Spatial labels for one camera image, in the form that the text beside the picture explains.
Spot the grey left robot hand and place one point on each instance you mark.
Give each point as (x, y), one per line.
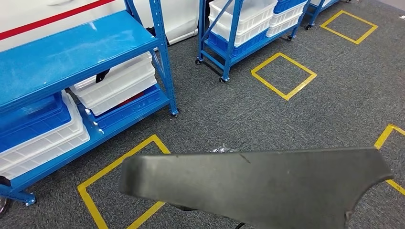
(223, 149)

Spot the long black plastic part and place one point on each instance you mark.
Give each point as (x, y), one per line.
(253, 186)

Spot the blue metal shelf rack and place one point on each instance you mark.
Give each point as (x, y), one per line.
(63, 57)

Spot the blue plastic bin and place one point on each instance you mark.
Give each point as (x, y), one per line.
(31, 126)
(243, 49)
(142, 106)
(289, 4)

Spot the red object in bin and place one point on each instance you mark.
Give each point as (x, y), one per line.
(133, 98)

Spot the blue wheeled rack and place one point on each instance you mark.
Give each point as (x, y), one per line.
(313, 15)
(234, 34)

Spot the yellow floor tape square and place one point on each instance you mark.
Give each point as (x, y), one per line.
(383, 138)
(357, 41)

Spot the red barrier belt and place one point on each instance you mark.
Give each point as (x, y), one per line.
(47, 20)

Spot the white car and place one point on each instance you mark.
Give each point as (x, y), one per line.
(25, 12)

